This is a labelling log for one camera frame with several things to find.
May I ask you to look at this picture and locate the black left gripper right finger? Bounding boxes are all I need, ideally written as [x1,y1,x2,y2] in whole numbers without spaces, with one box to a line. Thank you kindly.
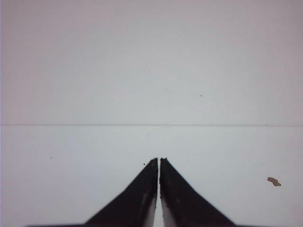
[160,158,303,227]

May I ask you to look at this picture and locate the small brown table mark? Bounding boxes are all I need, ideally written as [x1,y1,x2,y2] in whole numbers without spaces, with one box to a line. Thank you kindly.
[267,177,282,187]

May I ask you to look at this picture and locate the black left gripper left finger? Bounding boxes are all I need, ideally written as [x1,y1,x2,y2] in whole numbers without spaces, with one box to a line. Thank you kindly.
[26,157,159,227]

